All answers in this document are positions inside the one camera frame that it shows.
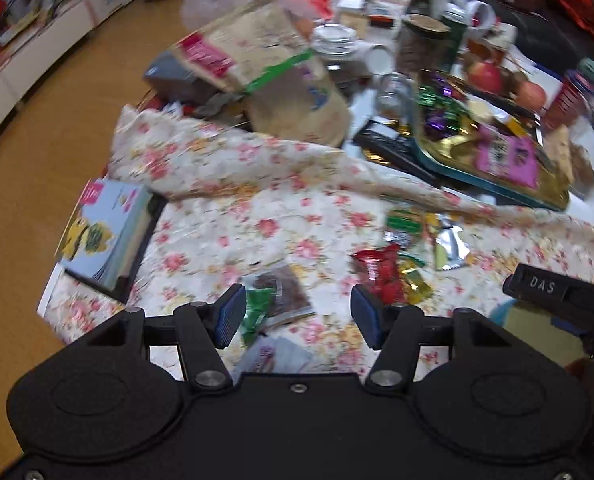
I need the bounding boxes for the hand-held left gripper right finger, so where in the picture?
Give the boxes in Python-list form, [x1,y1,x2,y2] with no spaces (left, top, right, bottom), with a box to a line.
[351,285,513,395]

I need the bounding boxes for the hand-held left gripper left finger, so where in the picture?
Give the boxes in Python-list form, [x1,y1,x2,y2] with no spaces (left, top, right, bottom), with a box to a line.
[84,284,248,394]

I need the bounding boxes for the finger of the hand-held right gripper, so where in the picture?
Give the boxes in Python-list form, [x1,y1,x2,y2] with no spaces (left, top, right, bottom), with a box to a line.
[551,310,594,361]

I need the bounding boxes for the teal tin with gold inside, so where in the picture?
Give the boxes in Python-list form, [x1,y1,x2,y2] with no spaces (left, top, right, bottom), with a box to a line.
[492,299,588,367]

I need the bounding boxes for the red candy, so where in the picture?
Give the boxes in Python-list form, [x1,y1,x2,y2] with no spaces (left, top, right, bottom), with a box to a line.
[374,280,405,307]
[351,244,403,283]

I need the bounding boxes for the white green-edged snack packet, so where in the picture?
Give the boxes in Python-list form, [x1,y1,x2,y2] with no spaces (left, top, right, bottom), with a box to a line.
[237,335,315,375]

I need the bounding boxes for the clear brown nut snack packet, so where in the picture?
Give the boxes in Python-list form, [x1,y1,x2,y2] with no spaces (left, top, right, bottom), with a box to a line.
[253,264,317,331]

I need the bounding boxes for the gold wrapped candies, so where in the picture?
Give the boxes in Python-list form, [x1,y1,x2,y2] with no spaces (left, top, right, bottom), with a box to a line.
[398,254,434,307]

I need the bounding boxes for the green yellow snack packet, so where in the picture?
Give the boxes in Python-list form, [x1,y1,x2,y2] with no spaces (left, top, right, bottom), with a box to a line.
[383,209,443,247]

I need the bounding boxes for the silver green torn wrapper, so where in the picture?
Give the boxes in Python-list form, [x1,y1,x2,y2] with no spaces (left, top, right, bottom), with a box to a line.
[433,214,472,272]

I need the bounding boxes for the blue children's book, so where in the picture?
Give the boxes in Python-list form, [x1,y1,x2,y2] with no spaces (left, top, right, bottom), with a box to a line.
[64,194,169,306]

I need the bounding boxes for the floral tablecloth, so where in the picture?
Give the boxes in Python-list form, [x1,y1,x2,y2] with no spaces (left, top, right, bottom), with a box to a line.
[39,104,594,386]

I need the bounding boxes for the beige cracker packet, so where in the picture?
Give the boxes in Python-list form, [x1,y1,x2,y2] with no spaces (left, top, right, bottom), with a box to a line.
[541,126,594,197]

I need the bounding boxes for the pink snack packet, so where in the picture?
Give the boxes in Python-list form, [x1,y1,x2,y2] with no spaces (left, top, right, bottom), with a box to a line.
[474,126,541,190]

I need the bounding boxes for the colourful picture book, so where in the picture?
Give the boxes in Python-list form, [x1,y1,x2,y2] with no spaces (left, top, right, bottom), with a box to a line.
[56,177,154,292]

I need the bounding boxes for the teal candy tray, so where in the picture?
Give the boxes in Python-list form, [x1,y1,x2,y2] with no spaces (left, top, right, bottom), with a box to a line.
[411,71,574,212]

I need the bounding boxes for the black remote control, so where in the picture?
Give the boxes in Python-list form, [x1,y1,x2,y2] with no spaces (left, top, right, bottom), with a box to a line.
[352,119,445,187]

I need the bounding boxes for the red apple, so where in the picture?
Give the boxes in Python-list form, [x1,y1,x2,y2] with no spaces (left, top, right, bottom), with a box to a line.
[514,79,549,112]
[466,59,504,95]

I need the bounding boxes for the red label bottle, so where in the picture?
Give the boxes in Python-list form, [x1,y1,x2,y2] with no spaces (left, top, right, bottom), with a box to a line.
[544,57,594,132]

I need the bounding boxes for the pile of foil wrapped candies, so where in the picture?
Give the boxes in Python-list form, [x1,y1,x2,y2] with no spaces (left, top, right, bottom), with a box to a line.
[417,72,484,142]

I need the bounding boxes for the clear glass jar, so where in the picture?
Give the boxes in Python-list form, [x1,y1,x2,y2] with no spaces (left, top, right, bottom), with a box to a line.
[376,72,417,122]

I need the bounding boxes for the grey box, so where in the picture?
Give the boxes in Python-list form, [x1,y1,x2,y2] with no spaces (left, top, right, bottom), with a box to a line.
[143,51,218,103]

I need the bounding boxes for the white cup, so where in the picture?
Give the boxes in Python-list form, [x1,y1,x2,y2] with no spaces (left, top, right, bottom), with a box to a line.
[359,42,397,77]

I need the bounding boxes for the green can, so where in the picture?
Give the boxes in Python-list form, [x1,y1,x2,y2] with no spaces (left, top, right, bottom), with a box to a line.
[441,4,467,72]

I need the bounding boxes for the kraft bag with pink label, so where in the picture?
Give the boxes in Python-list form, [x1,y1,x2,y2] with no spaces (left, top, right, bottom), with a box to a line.
[169,0,328,96]

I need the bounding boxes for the cork lid jar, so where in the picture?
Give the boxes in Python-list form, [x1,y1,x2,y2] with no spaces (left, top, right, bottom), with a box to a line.
[396,14,452,75]

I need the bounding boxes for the white lid glass jar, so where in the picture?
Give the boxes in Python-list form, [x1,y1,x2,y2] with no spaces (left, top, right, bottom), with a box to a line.
[310,24,359,63]

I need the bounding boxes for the white mug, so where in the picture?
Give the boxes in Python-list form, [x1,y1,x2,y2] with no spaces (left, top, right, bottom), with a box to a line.
[463,0,499,37]

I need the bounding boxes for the white low cabinet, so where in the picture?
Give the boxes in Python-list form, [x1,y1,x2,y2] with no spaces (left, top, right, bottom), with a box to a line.
[0,0,145,163]

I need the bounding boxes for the red plastic bag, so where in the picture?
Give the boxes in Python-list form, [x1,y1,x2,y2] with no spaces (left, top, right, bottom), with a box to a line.
[280,0,337,22]

